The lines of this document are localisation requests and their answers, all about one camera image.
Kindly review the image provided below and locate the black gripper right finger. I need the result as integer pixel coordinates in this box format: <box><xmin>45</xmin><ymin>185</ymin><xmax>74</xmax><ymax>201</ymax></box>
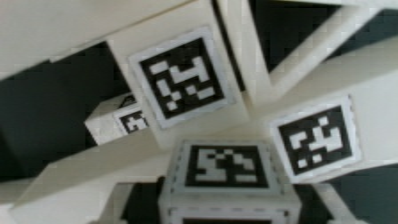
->
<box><xmin>312</xmin><ymin>183</ymin><xmax>362</xmax><ymax>224</ymax></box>

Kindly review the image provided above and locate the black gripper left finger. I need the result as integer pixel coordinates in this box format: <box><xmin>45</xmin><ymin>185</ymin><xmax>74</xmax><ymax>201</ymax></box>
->
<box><xmin>88</xmin><ymin>183</ymin><xmax>134</xmax><ymax>224</ymax></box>

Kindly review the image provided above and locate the white chair leg peg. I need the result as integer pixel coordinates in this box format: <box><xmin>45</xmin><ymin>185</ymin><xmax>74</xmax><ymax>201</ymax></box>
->
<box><xmin>157</xmin><ymin>139</ymin><xmax>301</xmax><ymax>224</ymax></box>

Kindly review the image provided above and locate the white chair leg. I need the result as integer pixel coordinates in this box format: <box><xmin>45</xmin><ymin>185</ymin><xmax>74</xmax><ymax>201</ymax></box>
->
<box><xmin>84</xmin><ymin>93</ymin><xmax>147</xmax><ymax>145</ymax></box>

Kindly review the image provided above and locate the white chair backrest frame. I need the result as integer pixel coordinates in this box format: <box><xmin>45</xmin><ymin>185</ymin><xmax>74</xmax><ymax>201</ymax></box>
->
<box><xmin>0</xmin><ymin>0</ymin><xmax>398</xmax><ymax>224</ymax></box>

